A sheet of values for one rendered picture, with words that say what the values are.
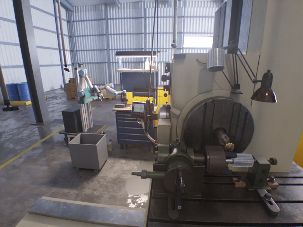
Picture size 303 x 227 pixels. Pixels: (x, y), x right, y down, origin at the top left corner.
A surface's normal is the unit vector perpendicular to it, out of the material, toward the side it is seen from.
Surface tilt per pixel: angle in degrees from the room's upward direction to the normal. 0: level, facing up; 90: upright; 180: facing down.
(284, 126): 90
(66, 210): 0
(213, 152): 32
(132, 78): 90
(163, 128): 90
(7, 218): 0
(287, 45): 90
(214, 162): 69
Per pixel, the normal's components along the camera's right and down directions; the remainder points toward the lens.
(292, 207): 0.00, -0.95
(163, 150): -0.04, -0.69
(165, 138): -0.09, 0.30
